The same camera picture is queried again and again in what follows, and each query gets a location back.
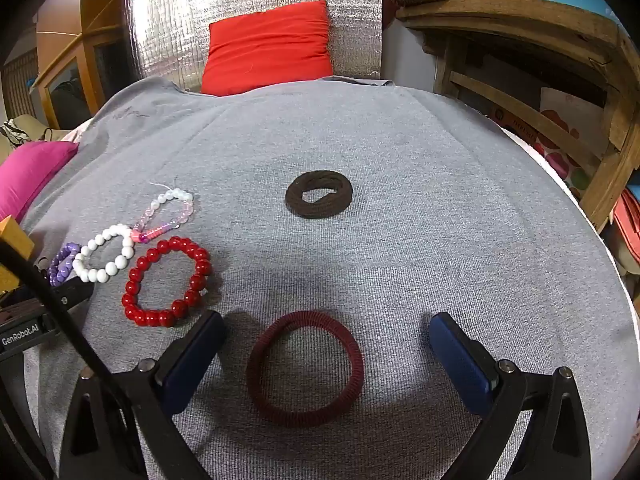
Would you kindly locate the orange cardboard box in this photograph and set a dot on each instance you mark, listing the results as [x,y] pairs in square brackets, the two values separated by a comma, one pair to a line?
[12,255]

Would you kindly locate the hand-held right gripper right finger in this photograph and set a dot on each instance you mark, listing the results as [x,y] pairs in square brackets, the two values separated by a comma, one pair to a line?
[460,360]

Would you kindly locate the polka dot white bag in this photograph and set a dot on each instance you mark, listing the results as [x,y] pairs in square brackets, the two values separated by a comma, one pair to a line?
[570,120]

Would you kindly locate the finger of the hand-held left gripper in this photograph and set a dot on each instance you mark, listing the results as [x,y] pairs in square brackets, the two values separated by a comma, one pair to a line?
[75,292]

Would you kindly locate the pile of folded cloths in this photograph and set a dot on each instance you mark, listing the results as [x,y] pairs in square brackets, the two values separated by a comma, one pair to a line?
[625,225]

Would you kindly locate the red printed box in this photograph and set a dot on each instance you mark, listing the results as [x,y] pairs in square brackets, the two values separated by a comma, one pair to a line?
[515,122]

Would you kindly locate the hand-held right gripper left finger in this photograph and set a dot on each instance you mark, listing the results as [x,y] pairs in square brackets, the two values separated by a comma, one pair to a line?
[192,355]

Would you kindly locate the beige leather sofa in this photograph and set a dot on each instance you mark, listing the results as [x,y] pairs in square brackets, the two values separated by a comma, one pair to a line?
[30,135]

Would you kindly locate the patterned cloth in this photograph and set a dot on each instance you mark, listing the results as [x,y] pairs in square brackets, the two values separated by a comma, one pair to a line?
[12,132]

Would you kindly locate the red pillow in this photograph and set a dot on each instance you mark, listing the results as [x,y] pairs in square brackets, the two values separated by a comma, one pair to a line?
[270,50]

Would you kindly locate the wooden cabinet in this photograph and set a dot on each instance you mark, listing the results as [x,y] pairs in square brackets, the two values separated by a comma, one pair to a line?
[100,20]

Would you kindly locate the pink pillow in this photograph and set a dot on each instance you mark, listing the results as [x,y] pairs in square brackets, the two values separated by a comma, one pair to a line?
[30,175]

